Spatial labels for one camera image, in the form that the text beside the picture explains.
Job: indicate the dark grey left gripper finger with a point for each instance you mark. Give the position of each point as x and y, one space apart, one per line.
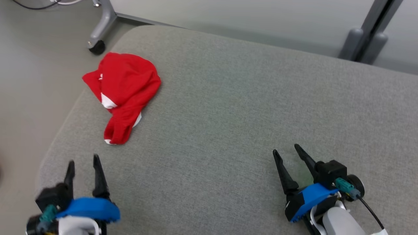
69 178
99 179

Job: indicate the grey cart leg with caster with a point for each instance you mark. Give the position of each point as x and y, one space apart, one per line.
104 19

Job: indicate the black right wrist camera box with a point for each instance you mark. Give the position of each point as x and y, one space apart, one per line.
331 173

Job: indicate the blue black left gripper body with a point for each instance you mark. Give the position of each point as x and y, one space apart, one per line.
88 209

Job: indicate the grey partition post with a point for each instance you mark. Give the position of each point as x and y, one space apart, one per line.
369 32

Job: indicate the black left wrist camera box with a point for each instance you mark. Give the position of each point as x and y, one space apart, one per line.
52 197

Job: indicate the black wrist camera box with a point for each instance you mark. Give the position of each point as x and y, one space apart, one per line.
331 173
52 197

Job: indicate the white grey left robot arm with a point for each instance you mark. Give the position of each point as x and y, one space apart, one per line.
76 226

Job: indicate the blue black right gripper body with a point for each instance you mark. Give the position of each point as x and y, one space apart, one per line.
308 199

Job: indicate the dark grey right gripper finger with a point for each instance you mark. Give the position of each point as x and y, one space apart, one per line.
284 174
307 160

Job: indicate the red white basketball shorts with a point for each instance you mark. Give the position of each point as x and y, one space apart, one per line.
125 85

